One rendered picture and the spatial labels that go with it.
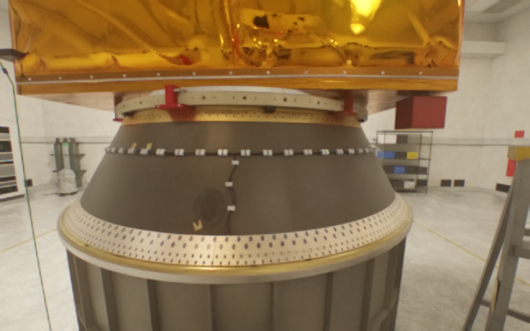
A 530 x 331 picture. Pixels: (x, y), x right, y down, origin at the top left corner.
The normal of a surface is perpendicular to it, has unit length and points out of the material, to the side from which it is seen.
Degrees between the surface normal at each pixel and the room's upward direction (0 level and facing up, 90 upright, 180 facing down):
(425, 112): 90
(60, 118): 90
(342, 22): 90
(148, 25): 88
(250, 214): 62
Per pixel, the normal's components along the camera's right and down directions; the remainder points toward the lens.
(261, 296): 0.14, 0.12
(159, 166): -0.22, -0.36
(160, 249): -0.10, -0.65
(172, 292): -0.13, 0.11
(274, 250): 0.11, -0.65
